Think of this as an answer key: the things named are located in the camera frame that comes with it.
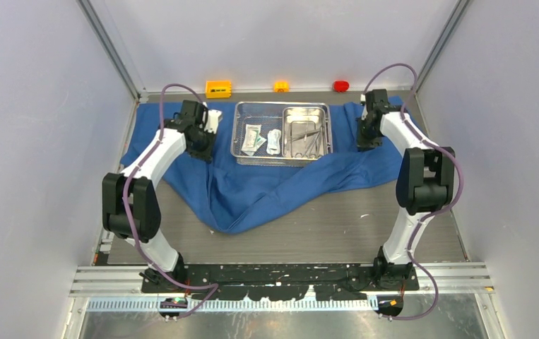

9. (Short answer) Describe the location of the blue surgical wrap cloth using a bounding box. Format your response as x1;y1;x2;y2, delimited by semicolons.
120;95;427;235

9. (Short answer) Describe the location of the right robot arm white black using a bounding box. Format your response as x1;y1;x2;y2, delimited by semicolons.
357;89;454;290

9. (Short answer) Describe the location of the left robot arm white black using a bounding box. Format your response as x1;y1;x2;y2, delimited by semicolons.
102;100;223;292

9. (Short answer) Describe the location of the green white sterile packet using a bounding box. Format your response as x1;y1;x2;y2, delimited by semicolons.
241;124;266;156

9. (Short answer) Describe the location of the yellow toy block large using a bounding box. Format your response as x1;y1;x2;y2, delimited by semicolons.
205;81;232;99

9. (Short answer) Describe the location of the red toy block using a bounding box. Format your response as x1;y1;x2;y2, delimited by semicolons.
332;81;350;93

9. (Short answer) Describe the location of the small steel instrument pan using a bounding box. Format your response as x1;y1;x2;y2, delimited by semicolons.
282;106;331;161

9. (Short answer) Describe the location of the white gauze roll packet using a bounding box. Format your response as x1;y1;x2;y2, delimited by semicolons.
266;129;282;155

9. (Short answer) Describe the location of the small orange toy block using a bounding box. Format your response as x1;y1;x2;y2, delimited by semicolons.
273;81;290;93

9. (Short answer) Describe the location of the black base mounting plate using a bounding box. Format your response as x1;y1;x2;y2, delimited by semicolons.
139;263;419;302

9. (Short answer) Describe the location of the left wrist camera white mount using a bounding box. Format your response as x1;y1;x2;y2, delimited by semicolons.
204;109;223;134

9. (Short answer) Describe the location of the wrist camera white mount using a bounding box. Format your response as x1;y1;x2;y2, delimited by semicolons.
204;109;223;134
360;93;368;120

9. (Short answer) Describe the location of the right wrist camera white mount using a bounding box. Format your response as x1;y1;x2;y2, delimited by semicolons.
360;93;368;120

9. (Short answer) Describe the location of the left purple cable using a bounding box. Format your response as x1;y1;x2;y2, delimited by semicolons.
122;83;222;321

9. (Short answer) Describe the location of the wire mesh steel tray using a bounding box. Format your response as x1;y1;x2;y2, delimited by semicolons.
231;102;333;167

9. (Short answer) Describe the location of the aluminium frame rail right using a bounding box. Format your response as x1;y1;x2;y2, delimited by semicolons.
416;0;473;93

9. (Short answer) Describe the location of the aluminium frame post left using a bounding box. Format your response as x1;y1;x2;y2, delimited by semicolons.
76;0;142;102

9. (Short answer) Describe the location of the aluminium front rail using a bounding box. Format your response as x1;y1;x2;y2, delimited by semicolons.
69;262;494;317

